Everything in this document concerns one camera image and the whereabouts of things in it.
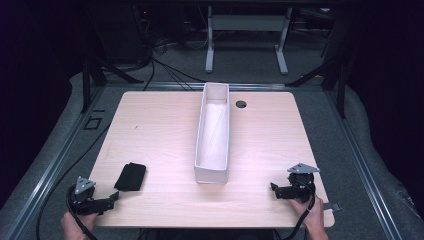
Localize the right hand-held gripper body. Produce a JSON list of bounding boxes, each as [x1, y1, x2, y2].
[[281, 162, 321, 204]]

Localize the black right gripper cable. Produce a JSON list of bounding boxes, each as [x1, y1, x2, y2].
[[283, 181, 317, 240]]

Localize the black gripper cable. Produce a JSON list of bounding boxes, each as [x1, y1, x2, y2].
[[35, 122, 112, 240], [283, 181, 317, 240]]

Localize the black floor cables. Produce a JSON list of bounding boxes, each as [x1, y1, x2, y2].
[[142, 57, 207, 92]]

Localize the person's right hand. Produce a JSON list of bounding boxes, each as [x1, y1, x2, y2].
[[287, 194, 330, 240]]

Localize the grey metal bracket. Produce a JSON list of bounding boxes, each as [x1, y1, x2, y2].
[[322, 202, 343, 213]]

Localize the dark cabinet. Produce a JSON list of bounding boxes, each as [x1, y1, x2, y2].
[[87, 4, 152, 67]]

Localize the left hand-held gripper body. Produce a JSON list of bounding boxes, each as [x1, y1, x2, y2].
[[67, 176, 108, 216]]

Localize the person's left hand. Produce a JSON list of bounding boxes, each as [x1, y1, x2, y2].
[[60, 211, 100, 240]]

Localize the black metal stand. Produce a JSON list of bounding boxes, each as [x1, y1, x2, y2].
[[80, 54, 145, 115], [285, 54, 348, 119]]

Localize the white metal table frame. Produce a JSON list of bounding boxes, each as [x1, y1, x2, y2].
[[204, 5, 294, 76]]

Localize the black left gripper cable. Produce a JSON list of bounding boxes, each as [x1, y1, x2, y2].
[[35, 122, 112, 240]]

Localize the aluminium frame rail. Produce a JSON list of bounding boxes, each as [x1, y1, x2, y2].
[[0, 85, 107, 240], [103, 81, 325, 92], [324, 90, 405, 240]]

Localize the black phone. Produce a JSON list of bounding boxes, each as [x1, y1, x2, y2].
[[113, 161, 147, 192]]

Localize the long white box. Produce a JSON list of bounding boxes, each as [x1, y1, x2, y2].
[[193, 81, 231, 185]]

